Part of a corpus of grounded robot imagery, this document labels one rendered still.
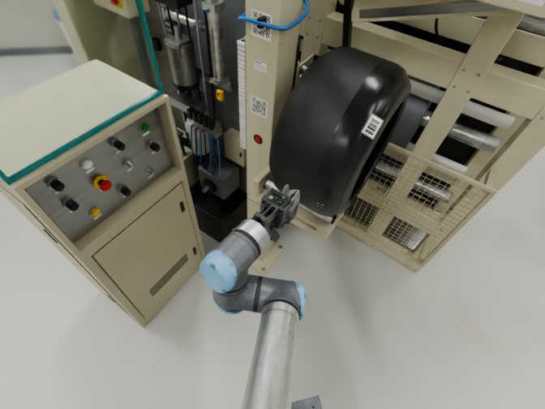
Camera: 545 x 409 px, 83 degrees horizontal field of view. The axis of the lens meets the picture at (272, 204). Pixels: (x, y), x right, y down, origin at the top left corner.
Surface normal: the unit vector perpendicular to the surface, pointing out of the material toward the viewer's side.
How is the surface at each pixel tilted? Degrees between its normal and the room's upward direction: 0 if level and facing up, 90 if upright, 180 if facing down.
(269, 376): 27
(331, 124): 46
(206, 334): 0
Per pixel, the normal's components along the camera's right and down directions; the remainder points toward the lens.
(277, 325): 0.07, -0.90
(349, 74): -0.07, -0.43
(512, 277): 0.06, -0.61
